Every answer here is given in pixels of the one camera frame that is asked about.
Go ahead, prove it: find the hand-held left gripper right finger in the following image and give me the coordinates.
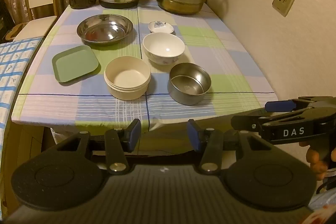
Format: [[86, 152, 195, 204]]
[[187, 119, 275, 175]]

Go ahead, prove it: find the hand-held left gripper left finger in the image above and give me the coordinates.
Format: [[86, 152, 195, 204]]
[[56, 118, 142, 175]]

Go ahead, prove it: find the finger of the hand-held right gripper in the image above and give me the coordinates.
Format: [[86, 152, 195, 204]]
[[265, 96, 336, 112], [230, 107, 336, 133]]

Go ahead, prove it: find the small stainless steel bowl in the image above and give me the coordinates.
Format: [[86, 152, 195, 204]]
[[167, 62, 212, 106]]

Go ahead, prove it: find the cream plastic bowl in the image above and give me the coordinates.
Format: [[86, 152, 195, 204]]
[[104, 56, 152, 101]]

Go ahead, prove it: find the white ceramic floral bowl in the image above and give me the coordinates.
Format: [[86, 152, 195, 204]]
[[142, 32, 185, 66]]

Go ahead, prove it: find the green square plastic plate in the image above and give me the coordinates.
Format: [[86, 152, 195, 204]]
[[52, 46, 100, 83]]

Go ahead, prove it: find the wide stainless steel plate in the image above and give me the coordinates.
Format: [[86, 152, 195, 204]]
[[77, 13, 134, 46]]

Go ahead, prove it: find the small floral white saucer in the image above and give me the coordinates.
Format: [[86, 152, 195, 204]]
[[147, 21, 175, 35]]

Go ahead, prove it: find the person's right hand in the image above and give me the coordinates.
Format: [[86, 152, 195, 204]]
[[299, 141, 336, 181]]

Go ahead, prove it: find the checked pastel tablecloth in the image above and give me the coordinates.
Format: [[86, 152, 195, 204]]
[[11, 0, 279, 156]]

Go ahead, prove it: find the person's patterned clothing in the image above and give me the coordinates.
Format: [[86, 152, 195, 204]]
[[307, 182, 336, 224]]

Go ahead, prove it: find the blue grid patterned cloth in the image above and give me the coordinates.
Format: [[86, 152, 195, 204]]
[[0, 36, 45, 135]]

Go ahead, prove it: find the brown curved wooden object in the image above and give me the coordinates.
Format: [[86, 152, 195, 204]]
[[3, 22, 27, 41]]

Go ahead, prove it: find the beige wall power outlet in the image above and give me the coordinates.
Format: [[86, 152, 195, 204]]
[[271, 0, 295, 18]]

